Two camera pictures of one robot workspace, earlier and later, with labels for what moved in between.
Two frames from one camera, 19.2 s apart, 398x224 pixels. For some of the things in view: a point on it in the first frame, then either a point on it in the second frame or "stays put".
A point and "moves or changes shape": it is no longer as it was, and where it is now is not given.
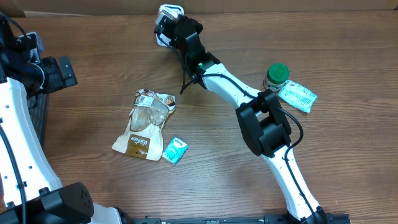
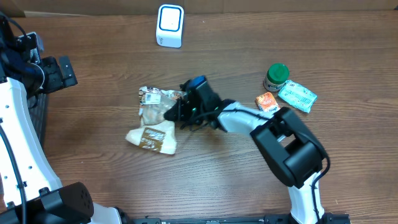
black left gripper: x=65 y=72 stays put
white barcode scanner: x=165 y=20 stays put
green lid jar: x=277 y=74 stays put
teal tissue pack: x=298 y=95 stays put
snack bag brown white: x=143 y=137 moves or changes shape
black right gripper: x=199 y=27 → x=180 y=113
